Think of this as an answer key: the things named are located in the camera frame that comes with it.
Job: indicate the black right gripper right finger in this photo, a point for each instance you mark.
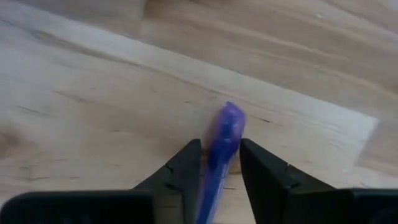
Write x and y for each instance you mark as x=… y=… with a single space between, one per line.
x=273 y=199

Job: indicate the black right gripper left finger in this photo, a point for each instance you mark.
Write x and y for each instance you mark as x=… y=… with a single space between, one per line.
x=174 y=202

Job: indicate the dark purple marker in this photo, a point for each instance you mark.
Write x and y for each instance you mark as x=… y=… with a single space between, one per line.
x=225 y=137

